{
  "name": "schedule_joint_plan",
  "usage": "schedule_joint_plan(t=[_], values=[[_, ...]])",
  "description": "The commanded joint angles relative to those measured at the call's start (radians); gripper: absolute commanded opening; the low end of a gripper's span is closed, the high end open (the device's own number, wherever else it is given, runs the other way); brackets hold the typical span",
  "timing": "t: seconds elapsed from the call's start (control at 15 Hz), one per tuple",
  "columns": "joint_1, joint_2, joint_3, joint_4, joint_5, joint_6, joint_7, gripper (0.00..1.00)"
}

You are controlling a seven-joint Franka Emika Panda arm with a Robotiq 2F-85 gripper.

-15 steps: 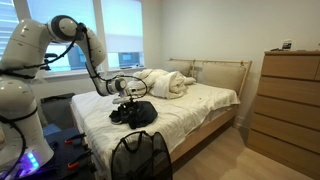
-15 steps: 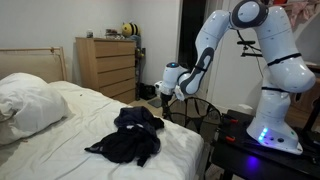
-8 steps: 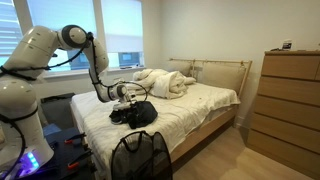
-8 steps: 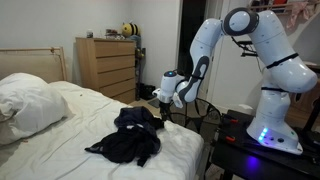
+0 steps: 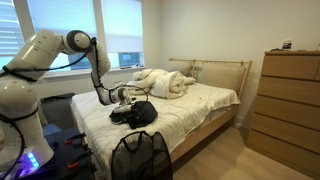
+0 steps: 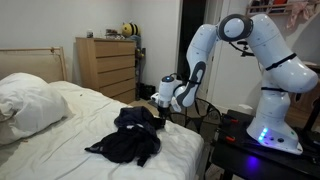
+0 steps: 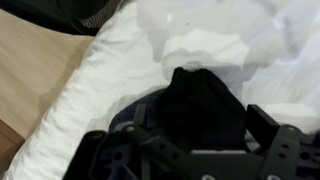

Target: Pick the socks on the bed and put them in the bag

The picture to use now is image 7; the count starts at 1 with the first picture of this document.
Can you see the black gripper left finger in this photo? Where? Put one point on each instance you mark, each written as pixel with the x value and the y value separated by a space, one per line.
pixel 133 156

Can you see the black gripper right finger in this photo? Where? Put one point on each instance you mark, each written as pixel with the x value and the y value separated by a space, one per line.
pixel 286 153

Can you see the black socks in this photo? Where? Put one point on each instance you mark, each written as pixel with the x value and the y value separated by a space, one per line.
pixel 200 110

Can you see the black mesh laundry bag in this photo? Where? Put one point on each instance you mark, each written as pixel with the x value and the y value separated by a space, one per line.
pixel 50 15

